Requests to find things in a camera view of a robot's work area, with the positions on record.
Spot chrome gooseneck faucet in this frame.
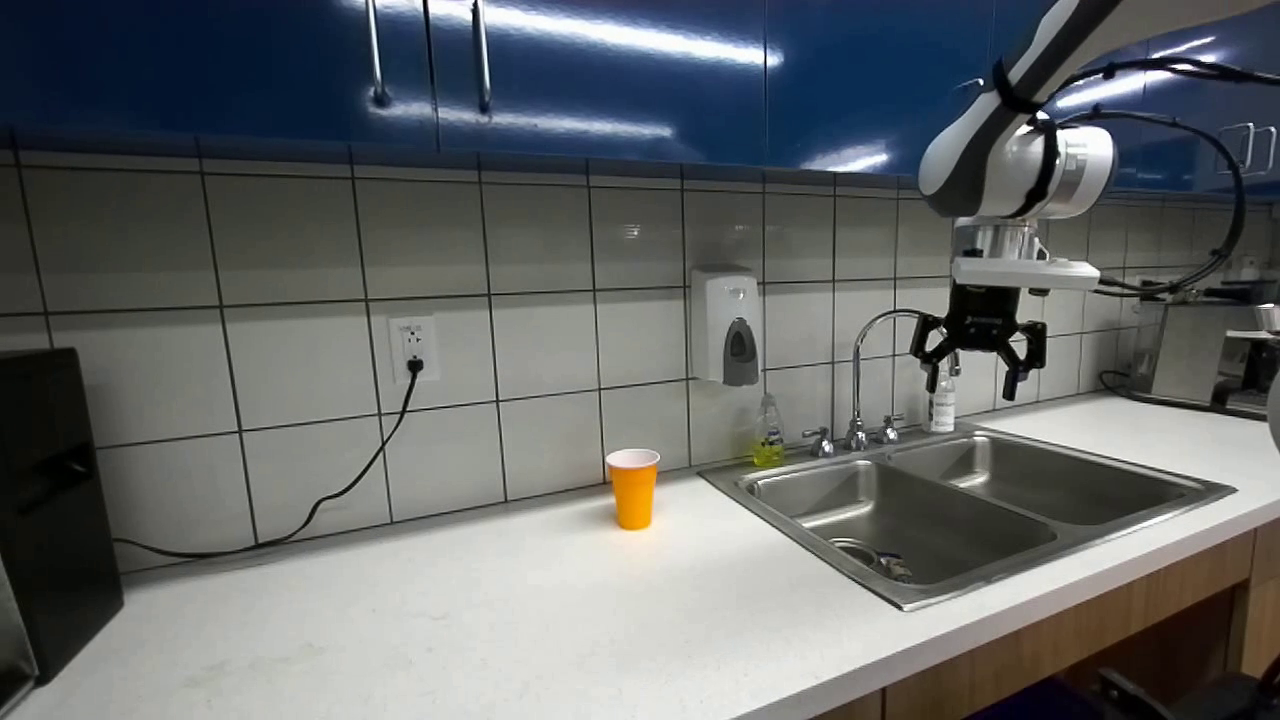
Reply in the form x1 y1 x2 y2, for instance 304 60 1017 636
797 303 943 461

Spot black power cord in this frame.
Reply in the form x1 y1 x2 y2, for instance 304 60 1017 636
113 358 427 560

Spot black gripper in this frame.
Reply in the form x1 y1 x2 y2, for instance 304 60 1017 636
907 282 1054 403

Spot wooden lower cabinet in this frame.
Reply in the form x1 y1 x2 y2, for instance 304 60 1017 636
797 526 1280 720

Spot green dish soap bottle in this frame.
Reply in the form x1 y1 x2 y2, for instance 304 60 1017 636
739 393 792 471

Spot orange plastic cup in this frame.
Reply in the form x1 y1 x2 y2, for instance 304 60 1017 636
604 444 663 537

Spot stainless steel double sink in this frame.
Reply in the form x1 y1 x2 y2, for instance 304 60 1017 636
699 426 1240 615

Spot blue upper cabinets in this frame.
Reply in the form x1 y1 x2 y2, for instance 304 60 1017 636
0 0 1280 204

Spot black countertop appliance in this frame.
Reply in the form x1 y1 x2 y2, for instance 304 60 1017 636
0 343 128 694

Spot black chair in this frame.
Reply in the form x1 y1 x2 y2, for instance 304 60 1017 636
1093 665 1280 720

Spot white wall soap dispenser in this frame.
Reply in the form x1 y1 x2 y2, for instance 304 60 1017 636
684 268 770 393

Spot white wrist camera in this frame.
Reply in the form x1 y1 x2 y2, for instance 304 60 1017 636
949 253 1106 295

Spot silver coffee machine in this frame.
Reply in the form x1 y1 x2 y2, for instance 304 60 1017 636
1151 295 1280 422

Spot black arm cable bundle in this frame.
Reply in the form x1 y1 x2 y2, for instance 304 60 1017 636
993 52 1280 303

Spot white wall outlet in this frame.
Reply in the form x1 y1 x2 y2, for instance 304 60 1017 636
387 311 446 384

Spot clear pump soap bottle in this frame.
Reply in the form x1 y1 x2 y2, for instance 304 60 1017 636
928 351 966 435

